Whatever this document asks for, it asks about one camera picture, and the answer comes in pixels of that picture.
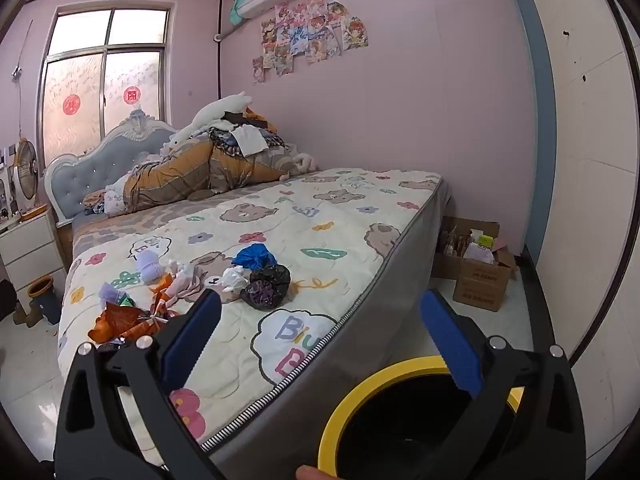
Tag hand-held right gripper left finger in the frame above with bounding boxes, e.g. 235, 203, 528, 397
52, 287, 226, 480

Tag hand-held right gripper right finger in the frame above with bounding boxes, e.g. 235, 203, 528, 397
419, 289, 587, 480

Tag black plastic bag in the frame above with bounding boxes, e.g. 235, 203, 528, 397
240, 264, 292, 311

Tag blue plastic bag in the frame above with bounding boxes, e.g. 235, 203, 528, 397
231, 243, 278, 271

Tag yellow rimmed black trash bin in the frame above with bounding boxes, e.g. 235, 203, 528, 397
317, 355, 526, 480

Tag orange white snack bag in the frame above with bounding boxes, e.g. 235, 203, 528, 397
150, 272, 181, 318

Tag pink plastic bag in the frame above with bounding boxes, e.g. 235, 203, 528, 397
167, 260, 211, 306

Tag cardboard box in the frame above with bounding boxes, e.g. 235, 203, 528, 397
452, 249, 518, 312
432, 216, 501, 281

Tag crumpled white paper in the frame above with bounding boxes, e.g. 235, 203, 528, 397
221, 266, 251, 292

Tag large orange snack bag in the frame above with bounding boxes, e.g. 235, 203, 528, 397
89, 305, 166, 345

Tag lavender foam net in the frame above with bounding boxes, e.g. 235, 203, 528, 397
98, 282, 126, 308
136, 250, 168, 283

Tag blue boot with orange rim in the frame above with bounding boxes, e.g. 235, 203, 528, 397
27, 275, 63, 326

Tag white floral cloth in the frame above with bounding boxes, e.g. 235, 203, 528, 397
82, 180, 132, 216

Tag orange grey quilt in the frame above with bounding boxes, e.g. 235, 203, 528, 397
82, 137, 301, 216

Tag bed with bear print cover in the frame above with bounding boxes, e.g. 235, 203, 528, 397
57, 167, 451, 466

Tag white nightstand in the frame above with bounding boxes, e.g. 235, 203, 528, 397
0, 207, 66, 296

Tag blue tufted headboard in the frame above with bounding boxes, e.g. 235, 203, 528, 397
44, 109, 178, 223

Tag pile of dark clothes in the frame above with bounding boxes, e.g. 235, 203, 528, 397
207, 107, 301, 161

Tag long white plush toy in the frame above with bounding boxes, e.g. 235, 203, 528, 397
167, 91, 253, 151

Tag round standing fan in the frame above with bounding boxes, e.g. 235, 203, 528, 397
12, 139, 40, 201

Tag frosted glass window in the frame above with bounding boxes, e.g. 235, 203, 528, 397
37, 2, 173, 161

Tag cartoon wall posters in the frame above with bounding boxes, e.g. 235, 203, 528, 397
251, 0, 370, 86

